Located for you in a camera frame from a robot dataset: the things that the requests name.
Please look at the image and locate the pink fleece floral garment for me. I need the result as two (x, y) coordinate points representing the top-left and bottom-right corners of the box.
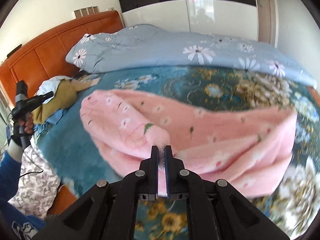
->
(80, 89), (297, 198)

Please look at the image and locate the blue sleeve forearm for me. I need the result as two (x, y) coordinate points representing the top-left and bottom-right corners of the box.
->
(1, 140), (46, 239)

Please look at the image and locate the person's left hand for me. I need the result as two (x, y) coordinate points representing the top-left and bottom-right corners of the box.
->
(18, 113), (34, 135)

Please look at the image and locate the light blue folded garment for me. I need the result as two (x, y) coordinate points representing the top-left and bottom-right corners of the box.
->
(35, 109), (68, 131)

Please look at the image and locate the white folded garment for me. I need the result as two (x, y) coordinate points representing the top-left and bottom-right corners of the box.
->
(36, 75), (72, 104)

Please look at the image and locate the mustard yellow garment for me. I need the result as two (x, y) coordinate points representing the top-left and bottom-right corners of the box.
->
(32, 78), (100, 124)

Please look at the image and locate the orange wooden headboard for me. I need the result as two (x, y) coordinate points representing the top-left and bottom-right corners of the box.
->
(1, 10), (123, 108)

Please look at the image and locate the teal floral bed blanket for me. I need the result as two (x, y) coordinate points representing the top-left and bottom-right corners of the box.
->
(35, 67), (319, 239)

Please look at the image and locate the light blue daisy quilt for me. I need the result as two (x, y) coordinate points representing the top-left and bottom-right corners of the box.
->
(65, 24), (317, 88)

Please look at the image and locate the orange wooden bed frame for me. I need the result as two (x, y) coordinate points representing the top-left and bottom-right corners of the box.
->
(47, 185), (77, 215)

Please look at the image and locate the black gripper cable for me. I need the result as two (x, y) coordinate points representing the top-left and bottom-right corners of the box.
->
(4, 112), (63, 193)

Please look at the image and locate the beige wall switch panel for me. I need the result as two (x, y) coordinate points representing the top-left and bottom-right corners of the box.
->
(74, 6), (99, 18)

